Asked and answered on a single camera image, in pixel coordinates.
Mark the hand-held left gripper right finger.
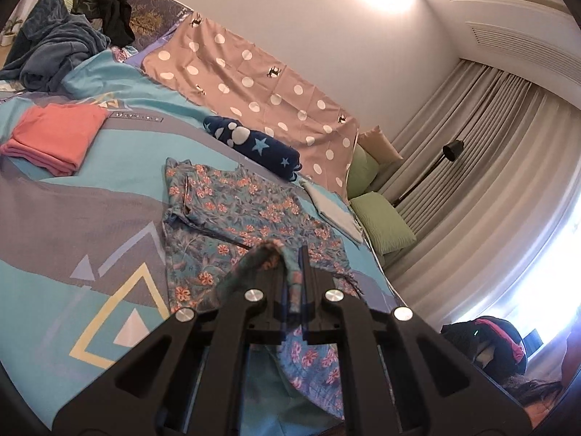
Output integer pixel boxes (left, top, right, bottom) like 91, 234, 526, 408
300, 246, 532, 436

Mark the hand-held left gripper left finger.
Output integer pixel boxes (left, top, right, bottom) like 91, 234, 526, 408
52, 277, 291, 436

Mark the floral teal shirt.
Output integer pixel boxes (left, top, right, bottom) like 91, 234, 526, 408
161, 157, 364, 421

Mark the black clothes pile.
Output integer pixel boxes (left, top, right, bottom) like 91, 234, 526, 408
72, 0, 136, 47

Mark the light grey folded cloth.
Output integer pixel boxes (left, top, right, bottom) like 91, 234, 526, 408
300, 179, 364, 243

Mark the large green pillow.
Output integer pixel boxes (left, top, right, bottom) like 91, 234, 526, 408
349, 191, 417, 255

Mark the person's brown hair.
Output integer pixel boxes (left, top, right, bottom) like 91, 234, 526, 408
501, 375, 566, 419

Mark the bright window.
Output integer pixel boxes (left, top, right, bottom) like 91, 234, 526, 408
454, 218, 581, 373

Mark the small green pillow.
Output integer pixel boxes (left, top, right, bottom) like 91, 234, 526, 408
347, 143, 381, 194

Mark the navy star print blanket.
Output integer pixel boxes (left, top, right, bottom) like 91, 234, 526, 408
203, 116, 302, 179

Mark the beige pillow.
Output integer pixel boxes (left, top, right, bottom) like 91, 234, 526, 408
358, 126, 404, 164

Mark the beige curtain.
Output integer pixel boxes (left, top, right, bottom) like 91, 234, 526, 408
372, 59, 581, 328

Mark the black floor lamp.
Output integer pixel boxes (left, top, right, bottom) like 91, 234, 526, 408
393, 140, 464, 207

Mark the pink polka-dot cloth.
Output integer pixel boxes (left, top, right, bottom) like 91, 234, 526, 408
142, 13, 361, 205

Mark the teal geometric bed sheet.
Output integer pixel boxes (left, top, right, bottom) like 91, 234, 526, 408
0, 48, 407, 436

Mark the salmon pink folded cloth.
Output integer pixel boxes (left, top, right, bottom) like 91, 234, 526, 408
0, 103, 110, 177

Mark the white ceiling air vent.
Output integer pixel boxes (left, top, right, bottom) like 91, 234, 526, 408
470, 23, 573, 85

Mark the dark tree print quilt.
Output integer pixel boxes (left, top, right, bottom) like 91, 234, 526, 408
123, 0, 191, 53

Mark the blue fleece blanket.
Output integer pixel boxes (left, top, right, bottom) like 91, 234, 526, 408
0, 0, 112, 94

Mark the small potted plant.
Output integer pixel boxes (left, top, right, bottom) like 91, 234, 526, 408
0, 18, 23, 47

